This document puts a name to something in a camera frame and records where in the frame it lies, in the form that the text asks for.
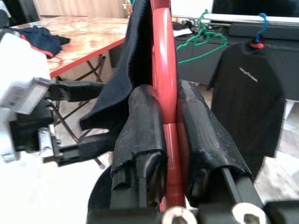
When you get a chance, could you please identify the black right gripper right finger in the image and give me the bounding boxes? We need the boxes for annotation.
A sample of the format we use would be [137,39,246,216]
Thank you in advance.
[177,80,266,210]

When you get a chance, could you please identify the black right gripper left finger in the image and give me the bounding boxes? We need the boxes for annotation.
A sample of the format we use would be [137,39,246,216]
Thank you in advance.
[110,84,169,210]

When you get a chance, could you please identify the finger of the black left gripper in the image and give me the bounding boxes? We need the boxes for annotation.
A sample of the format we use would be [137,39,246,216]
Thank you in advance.
[48,80,107,103]
[55,134,118,167]

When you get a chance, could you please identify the black jersey garment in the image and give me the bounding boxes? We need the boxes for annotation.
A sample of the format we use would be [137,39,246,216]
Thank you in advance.
[79,0,164,133]

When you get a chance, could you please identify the pinkish red plastic hanger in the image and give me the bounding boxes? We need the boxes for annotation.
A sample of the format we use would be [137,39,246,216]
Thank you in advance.
[149,0,187,214]

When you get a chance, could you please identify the blue hanger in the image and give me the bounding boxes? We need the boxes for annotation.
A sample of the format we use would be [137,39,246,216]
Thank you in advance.
[251,13,269,46]

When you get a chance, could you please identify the folding table red edge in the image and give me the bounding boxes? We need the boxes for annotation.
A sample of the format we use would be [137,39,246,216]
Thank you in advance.
[10,15,132,169]

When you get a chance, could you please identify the black T-shirt red collar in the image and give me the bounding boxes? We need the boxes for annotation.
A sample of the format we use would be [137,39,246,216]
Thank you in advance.
[207,41,287,182]

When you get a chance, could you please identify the dark blue garment red trim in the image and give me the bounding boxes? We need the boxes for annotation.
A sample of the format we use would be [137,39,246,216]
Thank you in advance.
[18,25,71,59]

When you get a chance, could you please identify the black soundbar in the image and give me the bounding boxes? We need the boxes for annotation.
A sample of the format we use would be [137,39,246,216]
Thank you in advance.
[230,22,299,41]

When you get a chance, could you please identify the black television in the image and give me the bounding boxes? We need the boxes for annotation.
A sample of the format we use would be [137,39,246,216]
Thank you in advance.
[212,0,299,18]

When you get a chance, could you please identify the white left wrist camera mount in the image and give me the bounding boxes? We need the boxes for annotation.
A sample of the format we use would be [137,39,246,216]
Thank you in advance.
[0,31,51,164]

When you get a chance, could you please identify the green wire hanger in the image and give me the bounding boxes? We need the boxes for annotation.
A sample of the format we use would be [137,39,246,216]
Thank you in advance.
[176,10,228,65]

